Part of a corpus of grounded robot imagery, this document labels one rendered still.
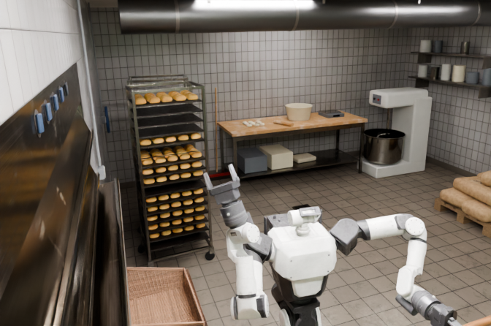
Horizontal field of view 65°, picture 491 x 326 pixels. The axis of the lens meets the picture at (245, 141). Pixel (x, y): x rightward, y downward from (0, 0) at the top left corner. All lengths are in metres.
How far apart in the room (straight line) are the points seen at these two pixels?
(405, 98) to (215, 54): 2.94
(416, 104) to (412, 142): 0.60
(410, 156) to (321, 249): 5.11
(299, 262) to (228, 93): 4.67
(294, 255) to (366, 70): 5.79
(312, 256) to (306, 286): 0.15
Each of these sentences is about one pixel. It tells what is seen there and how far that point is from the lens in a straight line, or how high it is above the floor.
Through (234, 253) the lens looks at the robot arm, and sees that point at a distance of 1.48.
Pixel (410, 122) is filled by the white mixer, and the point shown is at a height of 0.83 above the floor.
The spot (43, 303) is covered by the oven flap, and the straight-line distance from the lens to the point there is 0.86.
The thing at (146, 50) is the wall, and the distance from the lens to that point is 5.82.
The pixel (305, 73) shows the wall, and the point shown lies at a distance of 6.57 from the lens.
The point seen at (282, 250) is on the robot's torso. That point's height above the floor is 1.38.
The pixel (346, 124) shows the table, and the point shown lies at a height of 0.84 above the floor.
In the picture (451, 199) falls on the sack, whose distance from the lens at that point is 5.35.
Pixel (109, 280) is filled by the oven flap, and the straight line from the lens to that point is 1.53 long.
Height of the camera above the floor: 2.23
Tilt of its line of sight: 16 degrees down
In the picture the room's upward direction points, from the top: 1 degrees counter-clockwise
